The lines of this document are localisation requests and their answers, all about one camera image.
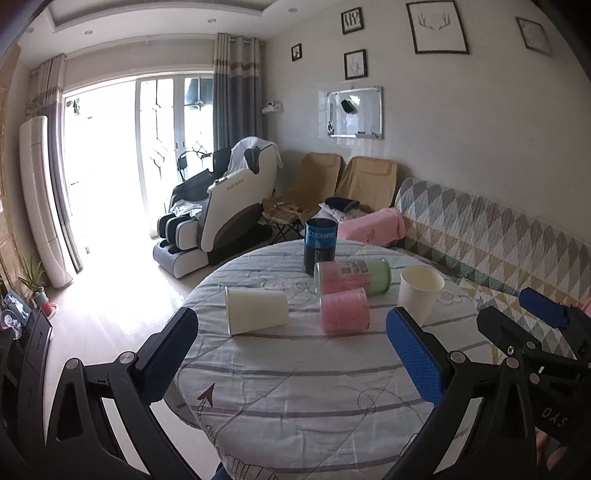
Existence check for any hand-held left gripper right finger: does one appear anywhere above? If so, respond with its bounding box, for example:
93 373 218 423
383 306 533 480

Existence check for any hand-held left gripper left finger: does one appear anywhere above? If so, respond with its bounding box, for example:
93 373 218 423
46 306 199 480

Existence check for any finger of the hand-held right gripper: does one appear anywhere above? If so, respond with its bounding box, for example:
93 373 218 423
477 306 591 378
518 287 591 334

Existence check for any white paper cup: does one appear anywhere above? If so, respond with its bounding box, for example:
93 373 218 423
225 286 290 337
397 266 446 325

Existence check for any pink plastic cup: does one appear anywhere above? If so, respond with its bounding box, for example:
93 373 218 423
319 288 371 336

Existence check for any dark blue cup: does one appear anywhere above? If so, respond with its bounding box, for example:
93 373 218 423
303 219 339 277

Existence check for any person's right hand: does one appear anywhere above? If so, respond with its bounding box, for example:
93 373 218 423
537 429 571 470

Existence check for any diamond patterned sofa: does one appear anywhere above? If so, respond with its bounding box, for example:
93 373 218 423
394 177 591 367

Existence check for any green plastic jar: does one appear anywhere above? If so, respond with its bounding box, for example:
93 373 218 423
313 258 393 296

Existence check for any round table with tablecloth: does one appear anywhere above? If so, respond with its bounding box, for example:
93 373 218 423
165 239 496 480

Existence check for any black cabinet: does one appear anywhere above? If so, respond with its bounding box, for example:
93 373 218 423
0 306 54 418

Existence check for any pink blanket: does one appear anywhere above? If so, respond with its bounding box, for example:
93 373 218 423
339 208 406 248

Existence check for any potted green plant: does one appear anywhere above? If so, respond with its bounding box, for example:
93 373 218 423
17 255 59 320

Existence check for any dark folded clothing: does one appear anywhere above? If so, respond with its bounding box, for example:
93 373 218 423
323 196 362 216

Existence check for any white massage chair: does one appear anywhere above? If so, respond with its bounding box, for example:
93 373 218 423
153 137 284 280

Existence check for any tan folding chair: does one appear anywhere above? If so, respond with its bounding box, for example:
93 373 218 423
318 156 413 223
262 152 345 241

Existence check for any striped seat cushion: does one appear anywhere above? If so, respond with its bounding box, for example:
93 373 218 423
263 198 309 223

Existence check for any white standing air conditioner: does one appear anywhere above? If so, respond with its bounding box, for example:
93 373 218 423
19 115 75 289

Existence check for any black exercise machine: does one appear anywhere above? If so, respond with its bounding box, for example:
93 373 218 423
176 148 214 182

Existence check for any white towel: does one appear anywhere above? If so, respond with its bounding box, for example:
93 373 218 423
229 137 284 175

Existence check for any grey curtain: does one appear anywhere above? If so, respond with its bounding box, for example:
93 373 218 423
212 33 267 154
28 54 85 274

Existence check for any small photo frame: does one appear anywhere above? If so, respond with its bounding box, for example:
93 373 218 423
0 291 34 334

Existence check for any wall whiteboard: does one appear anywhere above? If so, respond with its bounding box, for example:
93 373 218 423
326 86 384 140

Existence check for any black branch picture frame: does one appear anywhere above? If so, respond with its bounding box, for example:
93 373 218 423
343 49 368 81

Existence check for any large antler picture frame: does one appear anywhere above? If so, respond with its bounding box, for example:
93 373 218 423
406 0 470 55

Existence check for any small black text frame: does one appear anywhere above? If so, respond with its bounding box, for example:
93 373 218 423
341 6 365 36

